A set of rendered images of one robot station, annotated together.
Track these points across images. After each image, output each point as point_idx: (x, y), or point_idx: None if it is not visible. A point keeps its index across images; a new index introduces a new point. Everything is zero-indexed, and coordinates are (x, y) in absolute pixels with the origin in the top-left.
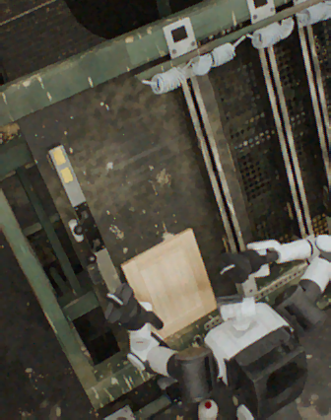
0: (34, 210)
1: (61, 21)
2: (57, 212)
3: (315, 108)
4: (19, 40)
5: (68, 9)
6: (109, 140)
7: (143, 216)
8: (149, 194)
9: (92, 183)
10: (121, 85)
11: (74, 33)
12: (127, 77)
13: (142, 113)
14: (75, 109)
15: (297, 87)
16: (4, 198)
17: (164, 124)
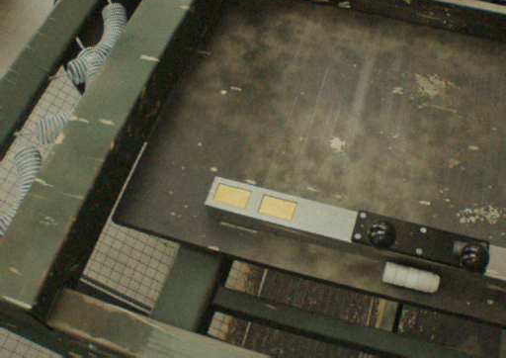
0: (319, 334)
1: (321, 304)
2: (346, 287)
3: None
4: (307, 356)
5: (317, 292)
6: (292, 117)
7: (482, 154)
8: (446, 121)
9: (344, 191)
10: (223, 53)
11: (338, 297)
12: (220, 42)
13: (293, 52)
14: (194, 132)
15: None
16: (209, 340)
17: (338, 37)
